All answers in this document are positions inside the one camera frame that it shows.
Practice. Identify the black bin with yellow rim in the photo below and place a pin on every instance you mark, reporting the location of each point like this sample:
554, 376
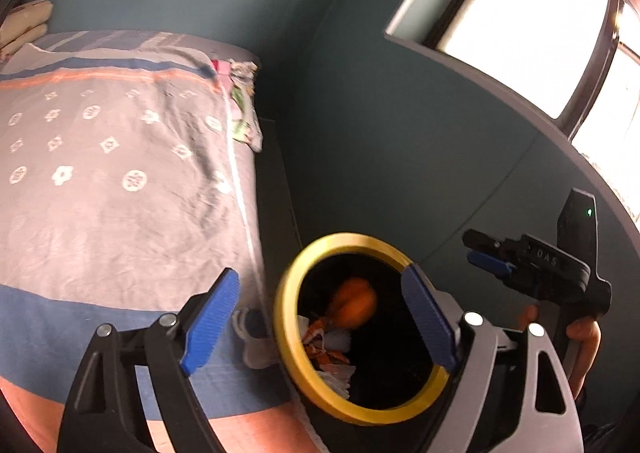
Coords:
350, 238

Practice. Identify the orange red snack wrapper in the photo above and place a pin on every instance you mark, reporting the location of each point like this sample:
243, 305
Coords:
320, 348

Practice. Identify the floral cloth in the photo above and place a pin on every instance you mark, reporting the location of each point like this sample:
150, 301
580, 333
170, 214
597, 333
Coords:
242, 103

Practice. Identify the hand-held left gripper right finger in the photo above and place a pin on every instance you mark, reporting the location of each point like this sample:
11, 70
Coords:
430, 318

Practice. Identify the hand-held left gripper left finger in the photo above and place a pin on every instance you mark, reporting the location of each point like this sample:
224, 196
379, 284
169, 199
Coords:
210, 323

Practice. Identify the window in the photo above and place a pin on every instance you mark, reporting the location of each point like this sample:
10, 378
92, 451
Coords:
525, 18

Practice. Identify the person's right hand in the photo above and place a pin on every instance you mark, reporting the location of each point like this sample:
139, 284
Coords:
585, 343

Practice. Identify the white tissue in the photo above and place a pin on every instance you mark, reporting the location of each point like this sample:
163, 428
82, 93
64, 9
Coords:
340, 380

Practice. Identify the bed with patterned sheet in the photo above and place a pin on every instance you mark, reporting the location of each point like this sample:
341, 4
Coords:
125, 208

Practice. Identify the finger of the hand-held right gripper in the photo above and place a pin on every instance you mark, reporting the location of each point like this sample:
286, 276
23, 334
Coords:
492, 264
492, 242

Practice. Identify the beige folded quilt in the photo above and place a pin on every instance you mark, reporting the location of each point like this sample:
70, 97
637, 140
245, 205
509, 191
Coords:
25, 23

